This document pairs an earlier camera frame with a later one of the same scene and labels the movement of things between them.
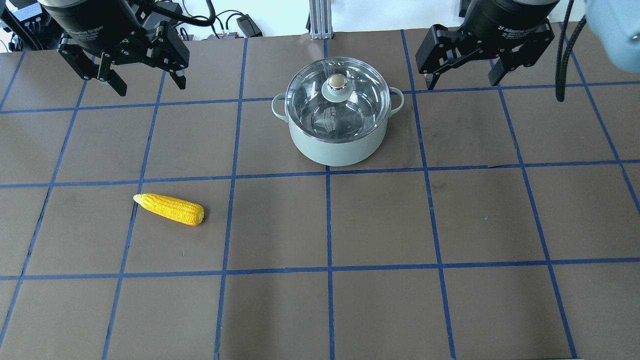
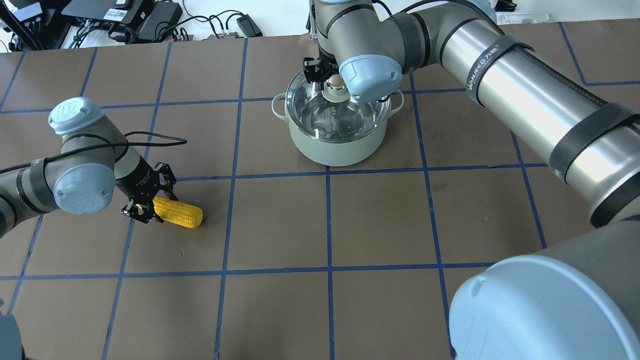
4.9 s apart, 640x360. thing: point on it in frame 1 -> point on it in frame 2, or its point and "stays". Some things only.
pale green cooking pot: x=337 y=108 stays
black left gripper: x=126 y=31 -> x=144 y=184
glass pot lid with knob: x=337 y=100 stays
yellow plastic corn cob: x=184 y=212 stays
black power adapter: x=248 y=27 stays
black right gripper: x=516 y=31 -> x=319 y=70
